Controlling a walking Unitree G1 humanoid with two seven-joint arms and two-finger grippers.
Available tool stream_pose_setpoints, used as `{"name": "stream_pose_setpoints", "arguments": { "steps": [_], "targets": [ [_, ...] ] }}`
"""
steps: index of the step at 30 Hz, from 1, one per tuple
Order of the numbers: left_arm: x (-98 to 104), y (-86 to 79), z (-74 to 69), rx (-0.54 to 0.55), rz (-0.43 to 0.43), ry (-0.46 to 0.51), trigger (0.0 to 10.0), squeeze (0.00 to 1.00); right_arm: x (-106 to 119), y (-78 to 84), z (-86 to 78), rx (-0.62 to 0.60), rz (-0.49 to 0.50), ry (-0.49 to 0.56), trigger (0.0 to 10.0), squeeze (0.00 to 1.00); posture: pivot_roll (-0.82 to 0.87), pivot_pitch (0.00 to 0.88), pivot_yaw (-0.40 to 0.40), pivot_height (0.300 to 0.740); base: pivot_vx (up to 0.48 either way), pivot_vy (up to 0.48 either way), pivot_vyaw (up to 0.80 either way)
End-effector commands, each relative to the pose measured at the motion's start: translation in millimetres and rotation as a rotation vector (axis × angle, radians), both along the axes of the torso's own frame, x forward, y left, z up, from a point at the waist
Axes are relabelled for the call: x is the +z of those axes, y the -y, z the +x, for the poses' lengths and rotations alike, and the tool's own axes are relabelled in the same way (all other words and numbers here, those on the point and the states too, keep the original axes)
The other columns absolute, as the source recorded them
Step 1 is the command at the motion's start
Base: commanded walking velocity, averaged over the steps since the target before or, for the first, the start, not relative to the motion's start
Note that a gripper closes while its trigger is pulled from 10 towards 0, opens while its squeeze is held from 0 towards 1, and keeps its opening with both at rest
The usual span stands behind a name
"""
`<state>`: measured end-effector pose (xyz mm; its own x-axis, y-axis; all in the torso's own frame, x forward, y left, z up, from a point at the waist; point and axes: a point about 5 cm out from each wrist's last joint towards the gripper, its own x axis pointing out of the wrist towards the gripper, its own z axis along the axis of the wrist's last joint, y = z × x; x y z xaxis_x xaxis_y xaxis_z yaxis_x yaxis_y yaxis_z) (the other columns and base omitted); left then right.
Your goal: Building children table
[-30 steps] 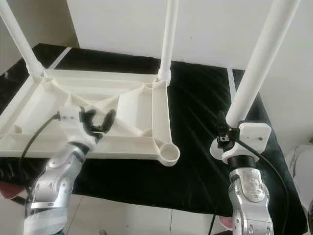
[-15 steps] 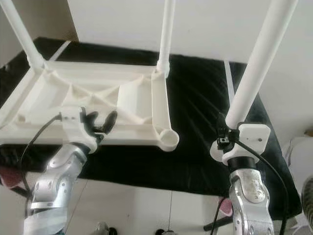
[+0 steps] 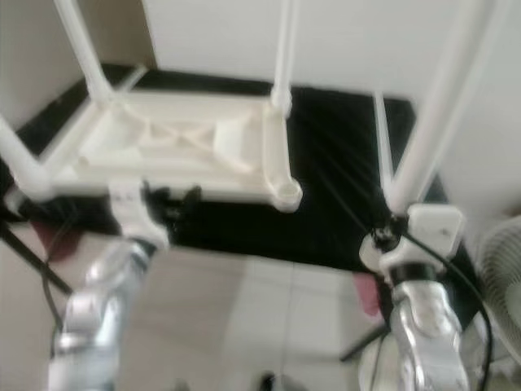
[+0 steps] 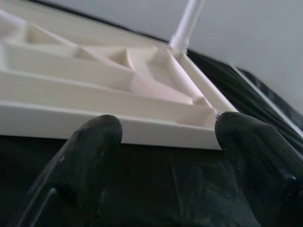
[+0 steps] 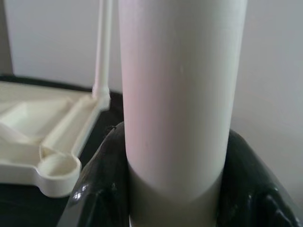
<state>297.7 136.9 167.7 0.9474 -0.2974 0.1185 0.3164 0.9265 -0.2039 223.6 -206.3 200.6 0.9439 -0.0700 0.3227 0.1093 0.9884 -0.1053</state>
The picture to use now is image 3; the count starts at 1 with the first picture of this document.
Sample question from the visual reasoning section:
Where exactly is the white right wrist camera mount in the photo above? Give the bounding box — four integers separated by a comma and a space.
360, 204, 466, 283

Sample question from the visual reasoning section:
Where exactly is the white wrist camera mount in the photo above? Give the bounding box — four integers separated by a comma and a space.
360, 204, 466, 283
110, 181, 172, 249

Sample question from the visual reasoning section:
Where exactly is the pink soft object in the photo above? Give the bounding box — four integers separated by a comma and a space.
354, 273, 384, 319
33, 220, 71, 262

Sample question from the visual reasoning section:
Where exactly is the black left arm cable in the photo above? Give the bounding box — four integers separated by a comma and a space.
39, 210, 89, 328

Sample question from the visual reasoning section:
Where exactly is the black table cloth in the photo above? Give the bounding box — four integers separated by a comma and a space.
12, 65, 481, 275

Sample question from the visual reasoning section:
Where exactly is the white plastic table top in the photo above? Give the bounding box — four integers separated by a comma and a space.
41, 86, 304, 214

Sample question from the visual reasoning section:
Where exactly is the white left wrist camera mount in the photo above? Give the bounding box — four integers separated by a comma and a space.
110, 181, 172, 249

